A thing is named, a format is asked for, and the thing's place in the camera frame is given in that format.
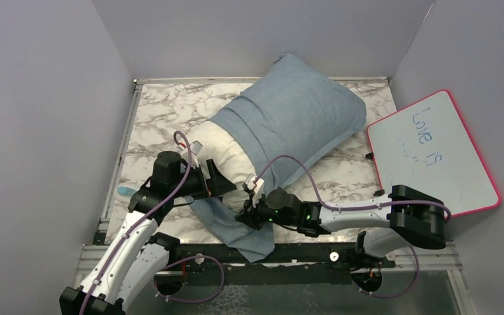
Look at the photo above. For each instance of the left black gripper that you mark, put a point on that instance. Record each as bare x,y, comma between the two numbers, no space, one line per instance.
217,184

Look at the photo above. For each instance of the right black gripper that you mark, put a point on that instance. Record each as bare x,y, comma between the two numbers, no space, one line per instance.
250,216

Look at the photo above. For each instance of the white pillow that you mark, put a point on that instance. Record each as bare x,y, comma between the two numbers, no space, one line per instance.
228,157

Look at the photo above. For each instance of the patchwork and blue pillowcase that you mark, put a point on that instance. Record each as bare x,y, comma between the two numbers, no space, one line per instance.
286,121

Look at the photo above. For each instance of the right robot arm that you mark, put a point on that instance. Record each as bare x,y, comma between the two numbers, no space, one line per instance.
404,217

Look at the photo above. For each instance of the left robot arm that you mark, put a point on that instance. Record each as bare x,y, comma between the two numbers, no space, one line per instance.
139,250

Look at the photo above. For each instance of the blue packaged toothbrush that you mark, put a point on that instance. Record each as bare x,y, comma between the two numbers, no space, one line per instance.
124,193

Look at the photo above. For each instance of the black whiteboard marker clip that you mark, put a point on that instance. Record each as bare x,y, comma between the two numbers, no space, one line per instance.
379,193

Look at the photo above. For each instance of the pink framed whiteboard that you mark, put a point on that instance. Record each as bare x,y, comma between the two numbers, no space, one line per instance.
427,147

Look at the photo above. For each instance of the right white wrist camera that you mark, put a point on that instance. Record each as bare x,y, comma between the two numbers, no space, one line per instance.
254,186

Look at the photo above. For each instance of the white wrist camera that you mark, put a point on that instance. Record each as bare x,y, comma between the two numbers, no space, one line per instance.
190,154
254,186

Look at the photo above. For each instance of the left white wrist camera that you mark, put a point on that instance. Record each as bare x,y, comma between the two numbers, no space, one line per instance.
190,154

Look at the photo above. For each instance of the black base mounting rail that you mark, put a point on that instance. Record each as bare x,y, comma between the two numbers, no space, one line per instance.
288,264

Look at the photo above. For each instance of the aluminium table frame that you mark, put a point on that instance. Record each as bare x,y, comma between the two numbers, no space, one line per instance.
161,106

